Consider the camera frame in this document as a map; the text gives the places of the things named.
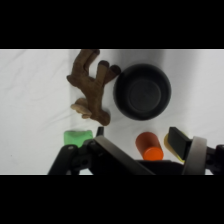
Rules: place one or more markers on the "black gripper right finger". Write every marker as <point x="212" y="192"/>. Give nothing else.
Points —
<point x="196" y="156"/>

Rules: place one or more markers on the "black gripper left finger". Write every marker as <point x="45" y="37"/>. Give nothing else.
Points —
<point x="100" y="156"/>

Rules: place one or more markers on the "green triangle block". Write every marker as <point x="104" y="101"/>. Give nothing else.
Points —
<point x="78" y="137"/>

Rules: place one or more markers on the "yellow round object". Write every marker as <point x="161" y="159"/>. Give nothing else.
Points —
<point x="166" y="142"/>

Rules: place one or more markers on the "orange plastic cup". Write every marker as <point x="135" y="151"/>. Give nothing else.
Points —
<point x="149" y="145"/>

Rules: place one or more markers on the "brown plush moose toy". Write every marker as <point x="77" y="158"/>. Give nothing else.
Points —
<point x="91" y="86"/>

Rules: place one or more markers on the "black bowl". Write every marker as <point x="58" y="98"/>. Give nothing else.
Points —
<point x="142" y="91"/>

